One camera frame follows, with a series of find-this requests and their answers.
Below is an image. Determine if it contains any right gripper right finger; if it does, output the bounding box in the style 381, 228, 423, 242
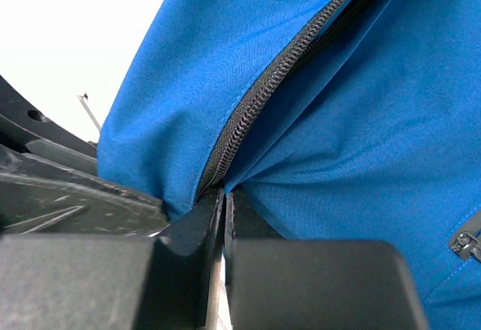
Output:
225, 189, 428, 329

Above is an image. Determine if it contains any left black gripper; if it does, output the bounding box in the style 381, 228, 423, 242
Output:
1, 79, 170, 236

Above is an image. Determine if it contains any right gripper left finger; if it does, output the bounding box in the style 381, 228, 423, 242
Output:
1, 189, 225, 329

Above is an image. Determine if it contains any blue and black jacket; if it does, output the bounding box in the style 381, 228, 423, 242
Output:
97, 0, 480, 329

